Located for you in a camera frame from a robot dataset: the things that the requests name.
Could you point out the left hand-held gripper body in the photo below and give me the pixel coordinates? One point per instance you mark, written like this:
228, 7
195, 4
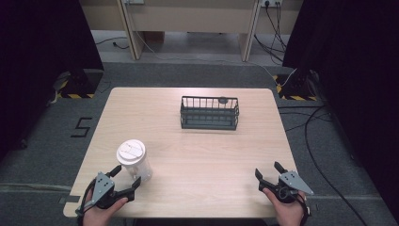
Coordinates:
103, 188

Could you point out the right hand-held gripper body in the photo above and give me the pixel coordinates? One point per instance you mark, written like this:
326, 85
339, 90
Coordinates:
293, 183

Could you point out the white cup with lid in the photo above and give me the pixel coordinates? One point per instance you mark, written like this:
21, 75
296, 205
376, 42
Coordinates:
134, 157

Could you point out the person's left hand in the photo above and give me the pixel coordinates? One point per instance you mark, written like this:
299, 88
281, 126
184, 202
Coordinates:
98, 217

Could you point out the person's right hand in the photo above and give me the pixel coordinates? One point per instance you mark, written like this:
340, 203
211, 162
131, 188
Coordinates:
288, 214

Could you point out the black stand base striped tape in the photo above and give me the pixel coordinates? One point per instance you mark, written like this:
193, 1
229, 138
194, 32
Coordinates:
82, 84
296, 89

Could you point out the black curtain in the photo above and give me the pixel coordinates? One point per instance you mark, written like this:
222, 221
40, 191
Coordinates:
37, 56
357, 62

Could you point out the beige wooden desk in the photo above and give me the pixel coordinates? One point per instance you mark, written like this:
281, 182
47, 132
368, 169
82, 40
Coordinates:
191, 15

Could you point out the white wall socket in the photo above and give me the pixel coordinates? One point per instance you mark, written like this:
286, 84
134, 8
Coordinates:
271, 3
134, 1

